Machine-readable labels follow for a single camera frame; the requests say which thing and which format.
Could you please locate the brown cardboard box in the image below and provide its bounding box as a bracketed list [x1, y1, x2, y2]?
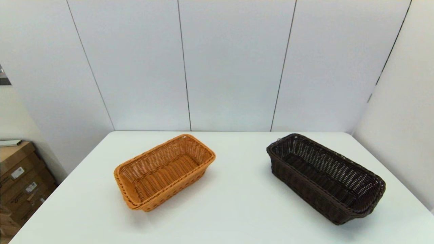
[0, 169, 56, 207]
[0, 142, 46, 192]
[0, 205, 21, 244]
[0, 185, 58, 227]

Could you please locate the orange wicker basket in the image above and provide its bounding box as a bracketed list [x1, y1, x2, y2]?
[114, 134, 216, 212]

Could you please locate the dark brown wicker basket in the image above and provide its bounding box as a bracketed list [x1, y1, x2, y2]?
[266, 133, 386, 225]

